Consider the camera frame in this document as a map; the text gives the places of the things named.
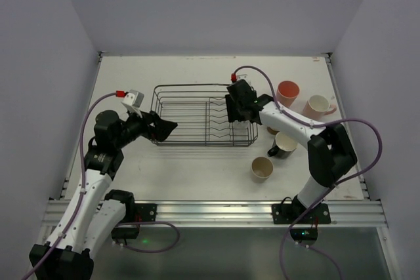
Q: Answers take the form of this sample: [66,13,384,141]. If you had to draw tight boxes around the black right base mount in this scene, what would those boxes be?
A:
[271,196,331,245]

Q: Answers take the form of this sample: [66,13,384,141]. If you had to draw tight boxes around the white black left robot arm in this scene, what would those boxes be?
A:
[29,110,178,279]

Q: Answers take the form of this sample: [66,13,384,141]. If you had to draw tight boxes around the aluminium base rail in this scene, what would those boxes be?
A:
[42,199,388,228]

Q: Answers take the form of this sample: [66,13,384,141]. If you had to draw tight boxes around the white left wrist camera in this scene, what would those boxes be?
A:
[121,90,144,117]

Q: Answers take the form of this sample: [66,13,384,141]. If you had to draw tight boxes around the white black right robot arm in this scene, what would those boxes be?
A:
[225,79,357,218]

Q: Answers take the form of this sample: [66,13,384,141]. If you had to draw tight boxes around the cream cup brown band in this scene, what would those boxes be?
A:
[266,127,278,135]

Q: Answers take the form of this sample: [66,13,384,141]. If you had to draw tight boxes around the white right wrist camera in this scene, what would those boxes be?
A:
[236,73,252,86]

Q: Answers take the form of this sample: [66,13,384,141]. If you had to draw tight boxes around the salmon pink plastic cup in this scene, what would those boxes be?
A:
[276,81,300,108]

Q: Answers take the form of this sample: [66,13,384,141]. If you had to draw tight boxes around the grey wire dish rack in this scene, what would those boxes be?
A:
[151,83,258,147]

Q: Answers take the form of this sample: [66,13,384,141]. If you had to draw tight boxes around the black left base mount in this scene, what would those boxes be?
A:
[111,203,158,241]

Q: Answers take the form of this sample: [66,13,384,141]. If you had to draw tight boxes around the pink faceted mug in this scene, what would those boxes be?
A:
[302,95,337,121]

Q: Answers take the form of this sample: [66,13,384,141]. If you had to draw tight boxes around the black mug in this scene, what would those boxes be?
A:
[267,132,298,159]

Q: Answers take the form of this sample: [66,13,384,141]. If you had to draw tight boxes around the beige tall cup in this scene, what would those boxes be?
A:
[251,157,274,183]

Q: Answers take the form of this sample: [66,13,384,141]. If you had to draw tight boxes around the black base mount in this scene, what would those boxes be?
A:
[111,203,158,241]
[271,196,331,245]

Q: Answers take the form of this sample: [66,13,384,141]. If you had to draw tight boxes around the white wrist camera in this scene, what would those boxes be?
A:
[121,90,144,117]
[236,73,252,86]

